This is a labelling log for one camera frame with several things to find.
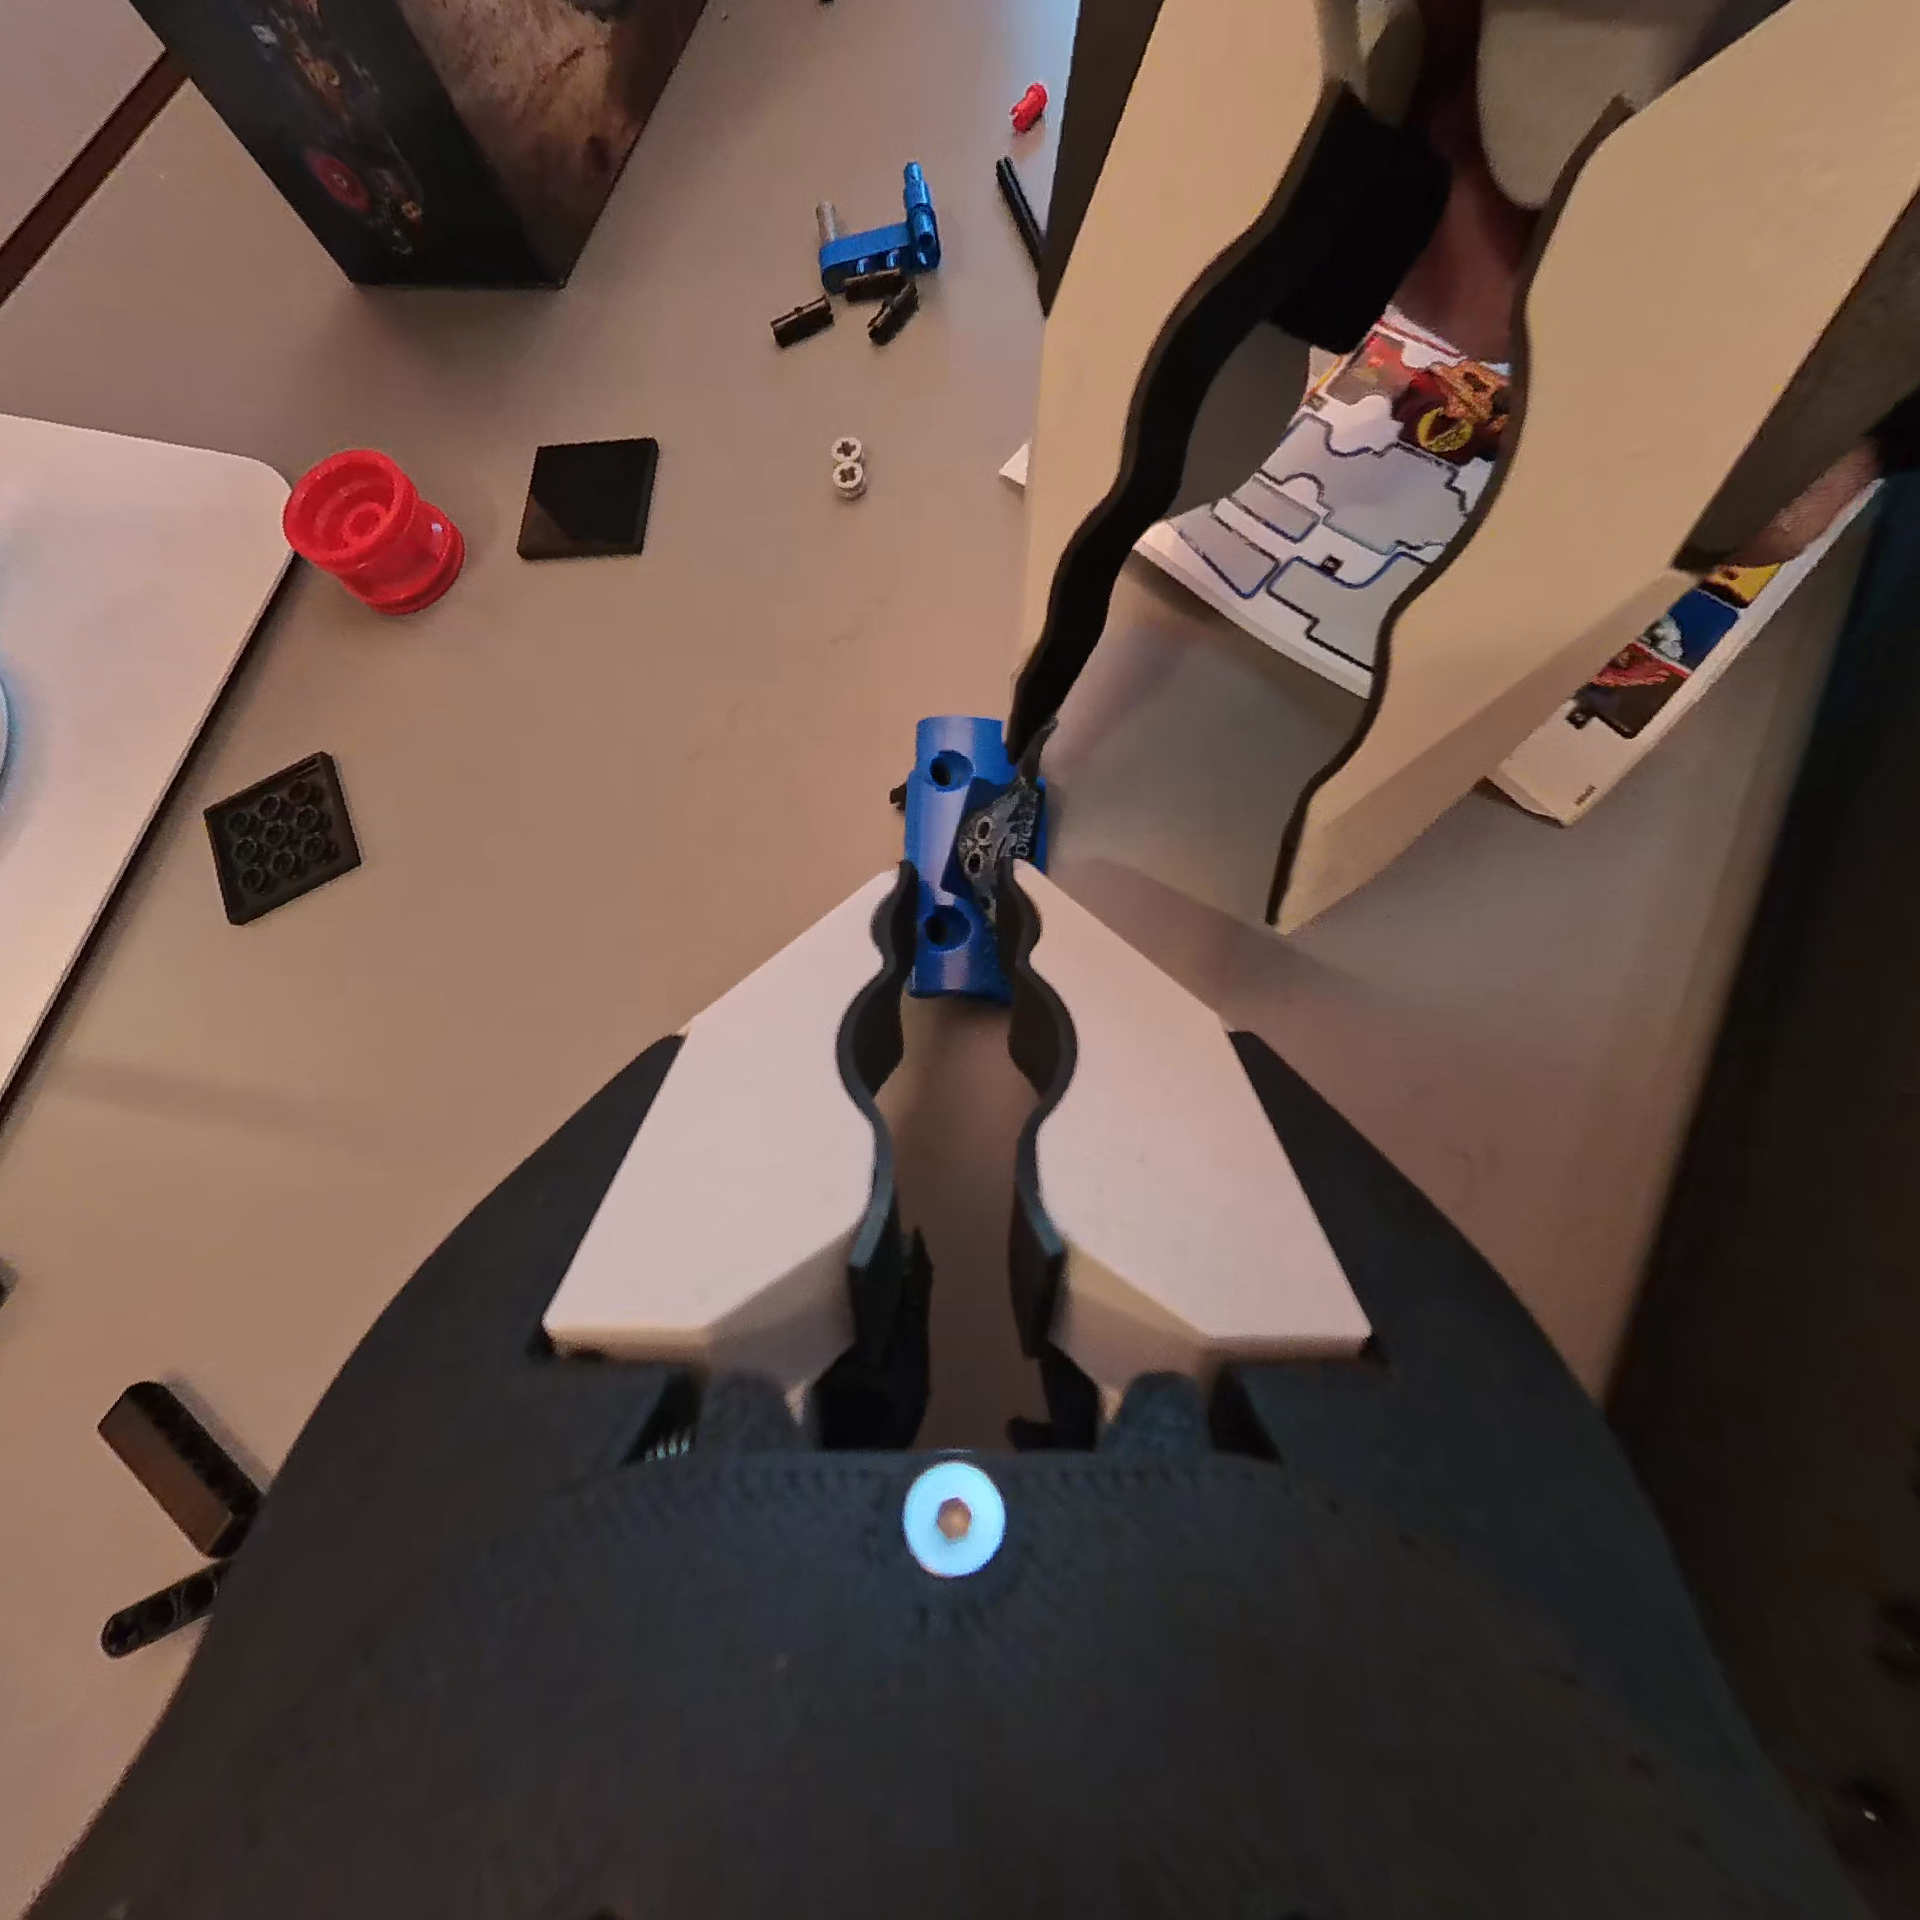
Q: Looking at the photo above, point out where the black smooth square tile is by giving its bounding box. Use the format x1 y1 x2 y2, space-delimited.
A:
517 441 656 562

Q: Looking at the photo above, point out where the black studded square plate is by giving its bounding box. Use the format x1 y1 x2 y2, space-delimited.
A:
199 754 363 925

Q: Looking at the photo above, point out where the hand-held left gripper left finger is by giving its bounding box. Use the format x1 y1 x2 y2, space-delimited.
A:
541 862 934 1419

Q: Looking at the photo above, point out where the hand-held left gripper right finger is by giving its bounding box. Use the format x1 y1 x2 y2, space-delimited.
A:
1003 862 1374 1419

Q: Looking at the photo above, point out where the blue printed curved panel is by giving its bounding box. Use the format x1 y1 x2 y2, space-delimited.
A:
888 710 1051 1006

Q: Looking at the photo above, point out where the colourful sticker sheet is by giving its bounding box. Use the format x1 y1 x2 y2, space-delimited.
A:
1003 309 1885 828

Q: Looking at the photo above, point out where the blue angled beam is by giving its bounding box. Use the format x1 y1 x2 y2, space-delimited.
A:
812 160 944 294

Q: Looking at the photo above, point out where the red wheel rim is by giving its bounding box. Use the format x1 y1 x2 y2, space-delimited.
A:
283 447 470 613

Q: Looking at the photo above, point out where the thin black beam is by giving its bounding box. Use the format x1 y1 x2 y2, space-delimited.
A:
103 1558 227 1659

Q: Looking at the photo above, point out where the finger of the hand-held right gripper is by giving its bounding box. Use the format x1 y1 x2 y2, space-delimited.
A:
1264 0 1920 933
1011 0 1452 754

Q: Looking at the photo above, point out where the thick black beam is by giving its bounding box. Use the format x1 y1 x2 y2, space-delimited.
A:
96 1383 269 1558

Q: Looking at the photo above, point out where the grey desk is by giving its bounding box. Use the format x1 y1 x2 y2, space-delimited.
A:
0 0 1860 1905

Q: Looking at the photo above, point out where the white book stand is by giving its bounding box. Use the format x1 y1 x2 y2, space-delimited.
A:
0 415 294 1106

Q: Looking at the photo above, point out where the dark toy set box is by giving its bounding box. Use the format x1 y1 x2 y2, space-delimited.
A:
125 0 707 287

